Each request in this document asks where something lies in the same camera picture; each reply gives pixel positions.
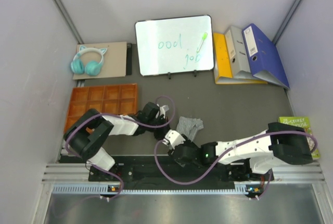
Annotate orange compartment tray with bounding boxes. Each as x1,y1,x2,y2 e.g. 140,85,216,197
63,83,138,132

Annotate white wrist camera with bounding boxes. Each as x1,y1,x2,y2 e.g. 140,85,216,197
159,105,169,115
162,130,185,150

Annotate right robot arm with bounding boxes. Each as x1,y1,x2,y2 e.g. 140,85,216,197
163,122,313,180

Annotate blue binder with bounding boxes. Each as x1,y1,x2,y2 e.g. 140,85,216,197
242,23,290,89

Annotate whiteboard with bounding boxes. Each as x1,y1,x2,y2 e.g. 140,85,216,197
135,15,214,76

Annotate grey striped underwear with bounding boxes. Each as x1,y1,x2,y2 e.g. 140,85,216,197
176,117,204,141

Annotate teal cat-ear headphones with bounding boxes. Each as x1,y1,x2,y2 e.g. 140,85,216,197
70,45,108,77

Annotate green marker pen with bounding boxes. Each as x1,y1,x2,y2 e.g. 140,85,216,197
197,32,208,53

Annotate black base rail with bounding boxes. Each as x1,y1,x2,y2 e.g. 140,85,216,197
88,155,269,190

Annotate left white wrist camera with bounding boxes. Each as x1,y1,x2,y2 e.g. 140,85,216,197
159,105,169,115

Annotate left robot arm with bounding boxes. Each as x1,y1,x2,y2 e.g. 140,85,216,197
63,102,170,181

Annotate yellow binder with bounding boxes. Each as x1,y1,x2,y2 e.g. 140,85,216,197
213,33,267,85

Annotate grey cable duct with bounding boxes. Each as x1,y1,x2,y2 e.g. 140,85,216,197
52,184,259,196

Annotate green treehouse book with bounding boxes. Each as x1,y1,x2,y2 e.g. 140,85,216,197
278,116,321,160

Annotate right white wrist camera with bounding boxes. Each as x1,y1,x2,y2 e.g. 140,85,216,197
162,130,185,150

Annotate beige board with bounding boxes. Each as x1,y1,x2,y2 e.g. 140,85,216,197
72,42,127,80

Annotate grey binder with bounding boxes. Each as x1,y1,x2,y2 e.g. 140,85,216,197
225,26,255,80

